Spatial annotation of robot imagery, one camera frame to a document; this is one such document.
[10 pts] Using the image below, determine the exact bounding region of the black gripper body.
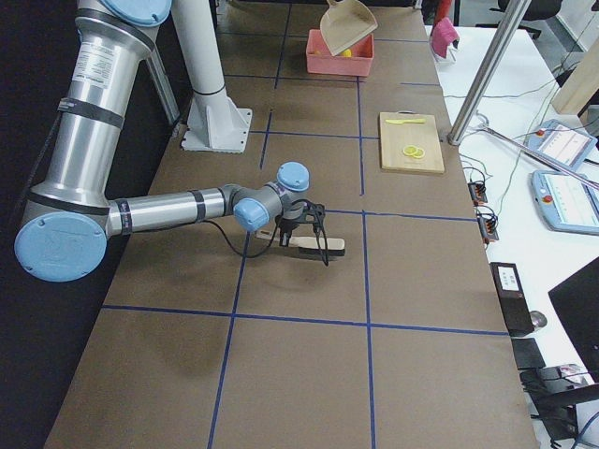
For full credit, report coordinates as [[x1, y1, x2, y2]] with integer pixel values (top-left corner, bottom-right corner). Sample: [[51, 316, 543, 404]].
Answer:
[[276, 199, 326, 237]]

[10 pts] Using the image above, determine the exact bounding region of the beige black bristle brush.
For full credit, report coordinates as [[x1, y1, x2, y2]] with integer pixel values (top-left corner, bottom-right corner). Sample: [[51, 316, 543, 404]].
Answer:
[[254, 230, 345, 258]]

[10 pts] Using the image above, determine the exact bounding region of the beige plastic dustpan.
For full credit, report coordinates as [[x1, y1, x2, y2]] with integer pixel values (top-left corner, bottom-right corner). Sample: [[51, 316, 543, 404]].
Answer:
[[319, 0, 378, 56]]

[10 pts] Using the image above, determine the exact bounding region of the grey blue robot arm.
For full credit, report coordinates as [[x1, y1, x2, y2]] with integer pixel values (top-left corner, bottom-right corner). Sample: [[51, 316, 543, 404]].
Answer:
[[14, 1, 329, 282]]

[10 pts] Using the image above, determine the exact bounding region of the pink plastic bin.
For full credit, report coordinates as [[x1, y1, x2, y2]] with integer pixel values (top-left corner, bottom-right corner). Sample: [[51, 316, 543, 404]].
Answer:
[[305, 29, 374, 77]]

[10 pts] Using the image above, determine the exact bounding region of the lower lemon slice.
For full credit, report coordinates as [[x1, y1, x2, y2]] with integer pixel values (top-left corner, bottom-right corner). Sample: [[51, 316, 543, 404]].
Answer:
[[402, 145, 421, 158]]

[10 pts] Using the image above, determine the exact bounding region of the lemon slice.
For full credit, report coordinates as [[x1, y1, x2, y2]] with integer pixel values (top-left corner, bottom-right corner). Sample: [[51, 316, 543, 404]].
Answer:
[[403, 146, 425, 159], [402, 145, 421, 158]]

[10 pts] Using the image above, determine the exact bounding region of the upper lemon slice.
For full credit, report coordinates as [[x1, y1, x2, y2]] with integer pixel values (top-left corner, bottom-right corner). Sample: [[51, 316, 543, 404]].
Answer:
[[403, 146, 425, 159]]

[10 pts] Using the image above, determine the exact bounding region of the bamboo cutting board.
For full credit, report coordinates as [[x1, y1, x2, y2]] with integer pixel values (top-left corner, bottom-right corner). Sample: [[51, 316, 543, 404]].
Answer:
[[379, 112, 445, 174]]

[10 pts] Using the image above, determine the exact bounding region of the yellow-green plastic knife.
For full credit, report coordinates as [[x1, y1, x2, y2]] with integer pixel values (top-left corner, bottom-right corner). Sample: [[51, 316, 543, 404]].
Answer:
[[385, 118, 426, 125]]

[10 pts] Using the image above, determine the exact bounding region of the black orange connector block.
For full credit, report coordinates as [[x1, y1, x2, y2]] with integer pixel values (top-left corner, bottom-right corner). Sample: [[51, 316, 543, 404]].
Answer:
[[467, 181, 488, 206]]

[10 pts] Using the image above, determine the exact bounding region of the magenta cloth on stand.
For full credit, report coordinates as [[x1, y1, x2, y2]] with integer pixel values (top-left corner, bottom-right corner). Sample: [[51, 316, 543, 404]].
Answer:
[[430, 18, 460, 61]]

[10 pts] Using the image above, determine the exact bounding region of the black box with label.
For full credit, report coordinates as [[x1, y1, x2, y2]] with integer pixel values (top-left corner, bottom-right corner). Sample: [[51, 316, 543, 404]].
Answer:
[[489, 262, 533, 337]]

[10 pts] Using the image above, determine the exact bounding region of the near blue teach pendant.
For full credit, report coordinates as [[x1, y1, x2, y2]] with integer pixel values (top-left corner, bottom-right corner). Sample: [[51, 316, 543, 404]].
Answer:
[[531, 170, 598, 236]]

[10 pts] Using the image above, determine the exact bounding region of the blue teach pendant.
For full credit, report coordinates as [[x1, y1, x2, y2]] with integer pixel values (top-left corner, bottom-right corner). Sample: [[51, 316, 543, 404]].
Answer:
[[524, 119, 597, 170], [531, 170, 598, 236]]

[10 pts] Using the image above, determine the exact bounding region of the silver rod green tip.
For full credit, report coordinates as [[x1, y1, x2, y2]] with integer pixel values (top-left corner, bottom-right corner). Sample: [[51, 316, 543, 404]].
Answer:
[[475, 124, 599, 190]]

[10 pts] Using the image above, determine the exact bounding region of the far blue teach pendant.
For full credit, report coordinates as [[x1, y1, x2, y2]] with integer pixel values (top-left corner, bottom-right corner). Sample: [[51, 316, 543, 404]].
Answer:
[[524, 119, 597, 170]]

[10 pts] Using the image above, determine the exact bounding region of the black monitor corner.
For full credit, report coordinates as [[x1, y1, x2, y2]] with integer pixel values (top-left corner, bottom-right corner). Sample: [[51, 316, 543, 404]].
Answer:
[[548, 261, 598, 381]]

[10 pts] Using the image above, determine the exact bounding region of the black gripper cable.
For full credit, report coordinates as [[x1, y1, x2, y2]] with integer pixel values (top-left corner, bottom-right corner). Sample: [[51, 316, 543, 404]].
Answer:
[[205, 198, 331, 268]]

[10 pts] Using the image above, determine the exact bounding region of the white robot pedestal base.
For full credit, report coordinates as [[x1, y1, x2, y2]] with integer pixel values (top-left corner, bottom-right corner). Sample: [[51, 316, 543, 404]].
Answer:
[[171, 0, 253, 153]]

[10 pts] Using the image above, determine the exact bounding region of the aluminium frame post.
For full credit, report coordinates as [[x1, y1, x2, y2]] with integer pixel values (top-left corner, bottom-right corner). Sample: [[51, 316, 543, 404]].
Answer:
[[447, 0, 531, 146]]

